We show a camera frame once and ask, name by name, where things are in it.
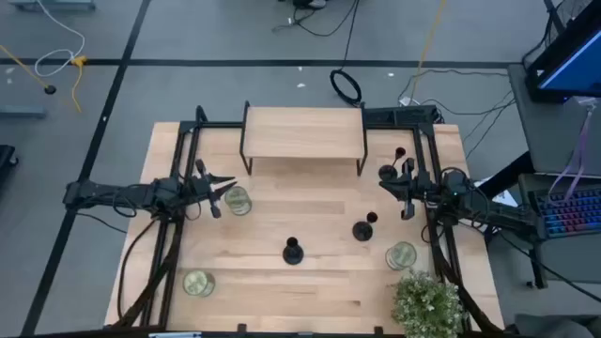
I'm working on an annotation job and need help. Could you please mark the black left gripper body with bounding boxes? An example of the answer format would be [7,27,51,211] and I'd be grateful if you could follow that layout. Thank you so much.
[190,158,223,220]

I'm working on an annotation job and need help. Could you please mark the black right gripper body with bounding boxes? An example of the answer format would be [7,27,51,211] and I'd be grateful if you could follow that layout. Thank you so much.
[396,157,431,221]

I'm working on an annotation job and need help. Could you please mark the black candle stick holder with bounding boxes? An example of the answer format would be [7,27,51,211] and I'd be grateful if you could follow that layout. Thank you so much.
[282,236,305,266]
[351,210,379,243]
[378,146,408,182]

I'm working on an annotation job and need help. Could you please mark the glass jar candle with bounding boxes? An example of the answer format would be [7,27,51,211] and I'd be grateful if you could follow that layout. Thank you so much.
[181,269,217,299]
[384,240,418,272]
[223,185,254,217]

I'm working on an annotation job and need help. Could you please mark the black power strip box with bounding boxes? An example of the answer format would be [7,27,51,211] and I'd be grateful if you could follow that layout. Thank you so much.
[364,104,445,126]

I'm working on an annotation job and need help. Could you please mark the white paper box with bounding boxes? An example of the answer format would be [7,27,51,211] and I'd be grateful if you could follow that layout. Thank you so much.
[473,179,517,207]

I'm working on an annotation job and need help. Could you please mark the wooden shelf riser black legs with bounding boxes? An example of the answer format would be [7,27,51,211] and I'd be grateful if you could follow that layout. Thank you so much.
[239,100,369,177]

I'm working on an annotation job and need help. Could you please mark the black diagonal desk leg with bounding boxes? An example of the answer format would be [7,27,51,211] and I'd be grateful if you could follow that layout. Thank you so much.
[477,150,536,198]

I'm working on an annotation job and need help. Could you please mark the green potted plant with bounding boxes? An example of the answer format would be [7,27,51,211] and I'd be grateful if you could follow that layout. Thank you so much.
[387,268,466,338]

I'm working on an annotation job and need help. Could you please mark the grey desk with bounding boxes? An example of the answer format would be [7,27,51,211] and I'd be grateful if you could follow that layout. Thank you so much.
[507,63,601,177]

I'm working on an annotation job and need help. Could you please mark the black stand leg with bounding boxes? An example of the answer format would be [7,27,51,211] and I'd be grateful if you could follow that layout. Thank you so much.
[528,246,549,290]

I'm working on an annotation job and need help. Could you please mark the backlit rainbow keyboard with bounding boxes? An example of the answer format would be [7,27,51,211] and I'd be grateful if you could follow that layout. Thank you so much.
[529,186,601,240]

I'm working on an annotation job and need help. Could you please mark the grey side table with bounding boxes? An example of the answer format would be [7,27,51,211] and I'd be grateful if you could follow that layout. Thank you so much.
[516,173,601,284]

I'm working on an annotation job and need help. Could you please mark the purple ribbon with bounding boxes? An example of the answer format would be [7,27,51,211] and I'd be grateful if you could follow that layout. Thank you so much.
[547,98,598,194]

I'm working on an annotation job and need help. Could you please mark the yellow pole black disc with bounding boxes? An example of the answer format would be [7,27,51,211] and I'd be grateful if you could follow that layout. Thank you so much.
[0,43,57,96]

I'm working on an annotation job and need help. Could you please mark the short grey floor bar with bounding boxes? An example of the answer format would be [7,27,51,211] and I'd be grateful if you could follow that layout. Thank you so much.
[0,104,48,119]

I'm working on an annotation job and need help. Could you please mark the black object at floor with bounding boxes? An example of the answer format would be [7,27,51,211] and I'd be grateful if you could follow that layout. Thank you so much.
[0,144,20,171]

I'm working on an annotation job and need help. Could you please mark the black monitor blue screen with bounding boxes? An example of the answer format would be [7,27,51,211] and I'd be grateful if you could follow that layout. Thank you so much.
[524,0,601,103]

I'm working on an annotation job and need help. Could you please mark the long grey floor bar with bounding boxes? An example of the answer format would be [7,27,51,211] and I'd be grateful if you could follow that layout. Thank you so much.
[8,0,97,12]

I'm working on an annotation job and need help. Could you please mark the black metal rig frame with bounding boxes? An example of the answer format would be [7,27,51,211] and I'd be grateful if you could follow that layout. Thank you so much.
[110,103,506,337]

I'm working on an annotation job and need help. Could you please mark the coiled black cable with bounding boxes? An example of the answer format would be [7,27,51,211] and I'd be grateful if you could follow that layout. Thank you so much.
[329,69,363,107]

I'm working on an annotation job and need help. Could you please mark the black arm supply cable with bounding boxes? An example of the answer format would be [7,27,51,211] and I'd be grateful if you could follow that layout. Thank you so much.
[116,216,161,325]

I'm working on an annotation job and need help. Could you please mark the long yellow cable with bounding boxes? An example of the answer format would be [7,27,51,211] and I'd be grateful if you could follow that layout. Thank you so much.
[408,0,447,105]

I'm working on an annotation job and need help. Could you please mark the thin black floor cable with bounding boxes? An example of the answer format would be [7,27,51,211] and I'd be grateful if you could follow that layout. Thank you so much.
[271,0,362,71]

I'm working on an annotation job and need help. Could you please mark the short yellow cable with plug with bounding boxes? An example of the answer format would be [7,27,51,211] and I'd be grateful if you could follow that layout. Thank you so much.
[69,54,89,114]

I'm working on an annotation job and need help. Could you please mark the white floor cable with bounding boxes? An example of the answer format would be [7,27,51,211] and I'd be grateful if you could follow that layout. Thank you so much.
[34,0,86,79]

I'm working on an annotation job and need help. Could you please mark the black cable on floor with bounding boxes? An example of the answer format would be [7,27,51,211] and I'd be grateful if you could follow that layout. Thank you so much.
[497,232,601,304]

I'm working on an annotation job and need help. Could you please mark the black wire fan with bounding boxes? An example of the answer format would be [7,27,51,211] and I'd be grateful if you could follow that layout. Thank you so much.
[543,0,593,46]

